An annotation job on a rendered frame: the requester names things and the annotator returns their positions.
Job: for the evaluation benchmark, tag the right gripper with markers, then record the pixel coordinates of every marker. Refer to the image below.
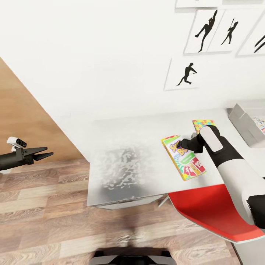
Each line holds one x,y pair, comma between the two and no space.
189,145

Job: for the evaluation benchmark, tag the jigsaw puzzle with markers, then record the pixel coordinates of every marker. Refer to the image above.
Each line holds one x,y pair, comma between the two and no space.
201,123

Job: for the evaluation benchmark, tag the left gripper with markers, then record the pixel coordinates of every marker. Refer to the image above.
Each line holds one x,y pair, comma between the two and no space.
22,157

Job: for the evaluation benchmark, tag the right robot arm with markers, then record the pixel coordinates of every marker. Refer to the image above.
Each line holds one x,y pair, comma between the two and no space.
245,186

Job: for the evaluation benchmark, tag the toy box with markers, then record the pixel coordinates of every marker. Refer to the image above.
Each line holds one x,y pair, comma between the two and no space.
242,118

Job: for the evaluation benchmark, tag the board game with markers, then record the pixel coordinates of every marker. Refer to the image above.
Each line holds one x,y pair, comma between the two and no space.
184,160
260,122

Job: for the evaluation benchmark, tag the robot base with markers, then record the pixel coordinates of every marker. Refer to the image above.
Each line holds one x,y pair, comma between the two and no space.
100,259

